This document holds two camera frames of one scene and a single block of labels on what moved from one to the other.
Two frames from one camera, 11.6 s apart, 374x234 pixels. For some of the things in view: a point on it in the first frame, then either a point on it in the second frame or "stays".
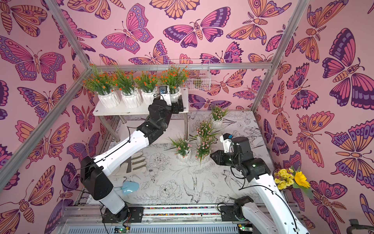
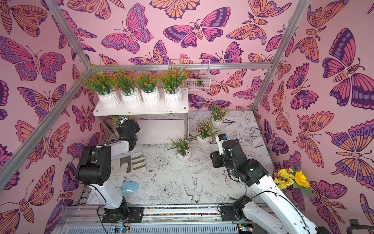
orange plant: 131,97 stays
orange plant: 175,78 stays
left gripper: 174,107 to 136,127
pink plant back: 204,129 stays
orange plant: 147,83 stays
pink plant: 203,152 to 116,120
